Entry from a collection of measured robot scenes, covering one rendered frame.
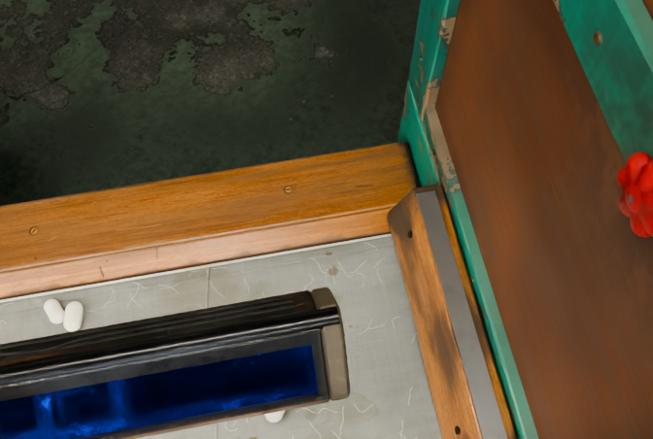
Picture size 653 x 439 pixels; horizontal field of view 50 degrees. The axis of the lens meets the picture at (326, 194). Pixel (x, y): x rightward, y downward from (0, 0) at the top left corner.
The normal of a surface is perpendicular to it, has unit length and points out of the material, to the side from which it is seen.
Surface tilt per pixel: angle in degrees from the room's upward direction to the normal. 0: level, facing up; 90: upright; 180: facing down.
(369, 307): 0
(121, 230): 0
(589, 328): 90
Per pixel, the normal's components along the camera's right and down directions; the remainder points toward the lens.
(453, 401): -0.90, -0.05
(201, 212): 0.00, -0.47
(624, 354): -0.98, 0.16
